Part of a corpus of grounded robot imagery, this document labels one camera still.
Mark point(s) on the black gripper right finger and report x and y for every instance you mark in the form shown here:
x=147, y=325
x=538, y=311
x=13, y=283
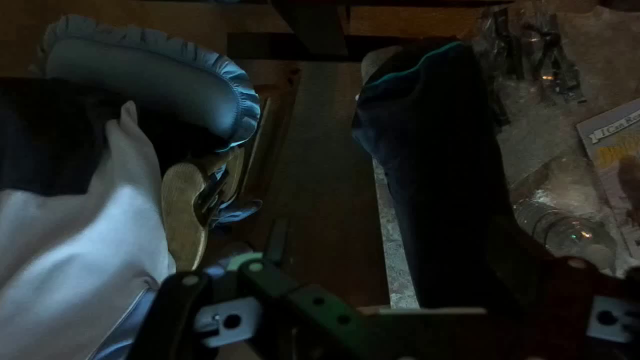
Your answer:
x=566, y=306

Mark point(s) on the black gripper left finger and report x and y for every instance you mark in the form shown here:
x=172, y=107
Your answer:
x=172, y=312

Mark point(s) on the white blue navy hoodie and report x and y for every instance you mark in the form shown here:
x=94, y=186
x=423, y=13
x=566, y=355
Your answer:
x=67, y=266

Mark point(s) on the blue ruffled seat cushion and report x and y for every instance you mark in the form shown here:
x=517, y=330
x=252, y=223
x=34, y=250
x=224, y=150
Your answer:
x=147, y=81

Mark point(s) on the crumpled clear plastic bag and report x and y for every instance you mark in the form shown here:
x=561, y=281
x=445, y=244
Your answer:
x=566, y=213

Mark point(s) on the printed paper booklet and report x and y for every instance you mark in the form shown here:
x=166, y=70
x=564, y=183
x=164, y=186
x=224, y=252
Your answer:
x=612, y=147

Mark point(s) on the clear plastic bag with parts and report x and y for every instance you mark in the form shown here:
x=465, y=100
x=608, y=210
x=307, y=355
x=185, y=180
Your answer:
x=532, y=52

